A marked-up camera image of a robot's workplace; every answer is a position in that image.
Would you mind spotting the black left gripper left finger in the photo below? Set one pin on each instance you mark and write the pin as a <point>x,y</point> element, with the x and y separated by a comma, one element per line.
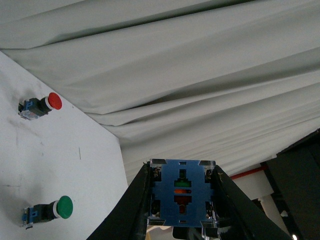
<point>128,219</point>

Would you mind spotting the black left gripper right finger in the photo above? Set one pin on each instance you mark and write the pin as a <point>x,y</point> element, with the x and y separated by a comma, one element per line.
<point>248,222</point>

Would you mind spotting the yellow push button switch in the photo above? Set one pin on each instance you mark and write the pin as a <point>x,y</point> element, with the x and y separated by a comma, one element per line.
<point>181,193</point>

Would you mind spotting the black cabinet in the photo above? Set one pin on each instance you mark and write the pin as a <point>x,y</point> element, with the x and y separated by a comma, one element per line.
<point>294,175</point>

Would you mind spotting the white pleated curtain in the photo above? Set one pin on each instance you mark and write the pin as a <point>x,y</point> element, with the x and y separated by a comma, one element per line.
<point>235,81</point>

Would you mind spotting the green push button switch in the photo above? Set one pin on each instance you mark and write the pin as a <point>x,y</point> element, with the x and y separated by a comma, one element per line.
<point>43,213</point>

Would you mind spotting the red push button switch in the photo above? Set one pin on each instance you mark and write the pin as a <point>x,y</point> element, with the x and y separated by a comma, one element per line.
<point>34,108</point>

